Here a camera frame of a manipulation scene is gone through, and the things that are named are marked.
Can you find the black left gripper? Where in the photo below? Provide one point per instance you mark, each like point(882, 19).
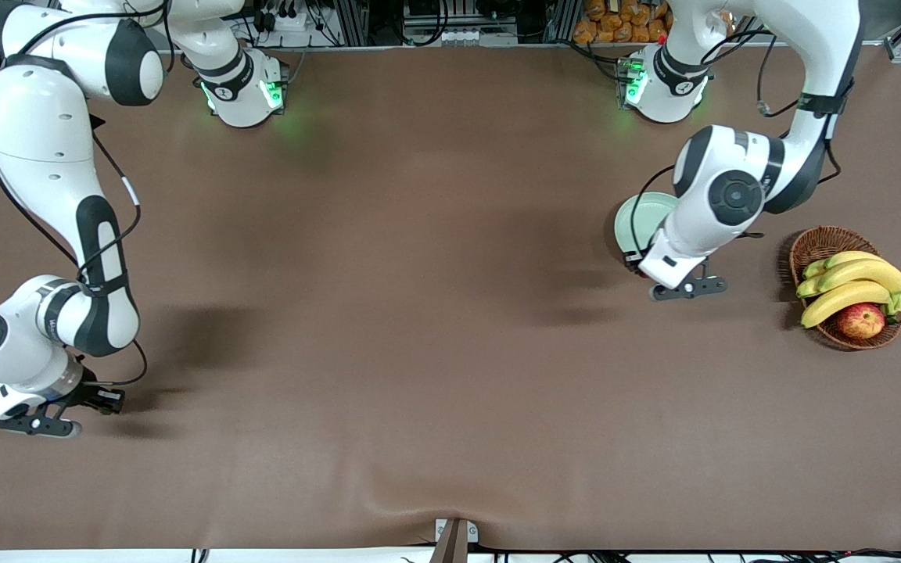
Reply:
point(633, 263)

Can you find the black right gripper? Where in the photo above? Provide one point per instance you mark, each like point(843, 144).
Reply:
point(92, 393)

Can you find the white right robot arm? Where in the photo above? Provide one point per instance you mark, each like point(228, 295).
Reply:
point(44, 141)

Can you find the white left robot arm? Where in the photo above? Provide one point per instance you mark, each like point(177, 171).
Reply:
point(732, 195)

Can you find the pale green round plate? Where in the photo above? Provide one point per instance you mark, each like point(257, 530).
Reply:
point(638, 223)

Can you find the brown wicker basket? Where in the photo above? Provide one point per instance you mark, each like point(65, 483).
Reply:
point(818, 246)

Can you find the yellow banana bunch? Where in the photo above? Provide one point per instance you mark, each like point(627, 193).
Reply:
point(857, 274)

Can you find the red yellow apple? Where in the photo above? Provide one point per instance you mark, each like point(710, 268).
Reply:
point(861, 320)

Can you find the pile of orange buns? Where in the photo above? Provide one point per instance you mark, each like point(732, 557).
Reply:
point(619, 23)

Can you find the brown table mat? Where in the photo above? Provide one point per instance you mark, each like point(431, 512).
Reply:
point(450, 430)

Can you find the grey metal table clamp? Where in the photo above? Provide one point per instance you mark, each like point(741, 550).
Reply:
point(451, 536)

